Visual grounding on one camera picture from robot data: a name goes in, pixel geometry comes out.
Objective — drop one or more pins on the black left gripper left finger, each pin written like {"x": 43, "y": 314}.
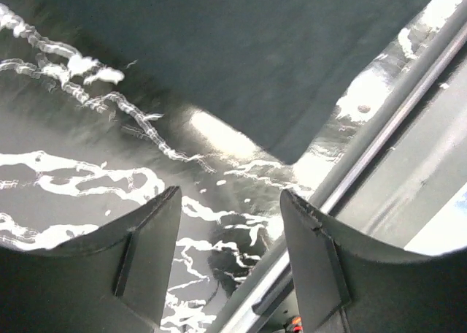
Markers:
{"x": 113, "y": 279}

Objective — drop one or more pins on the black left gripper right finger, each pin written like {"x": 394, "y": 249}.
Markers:
{"x": 347, "y": 281}

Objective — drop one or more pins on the black t shirt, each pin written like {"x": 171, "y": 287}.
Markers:
{"x": 271, "y": 69}

